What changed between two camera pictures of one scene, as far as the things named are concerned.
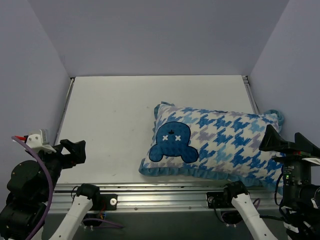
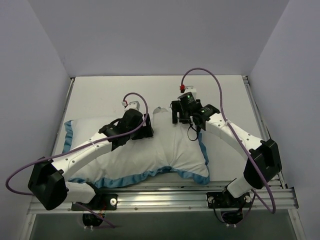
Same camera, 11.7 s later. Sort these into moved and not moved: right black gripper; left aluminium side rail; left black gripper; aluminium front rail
Moved: left black gripper; right black gripper
Not moved: left aluminium side rail; aluminium front rail
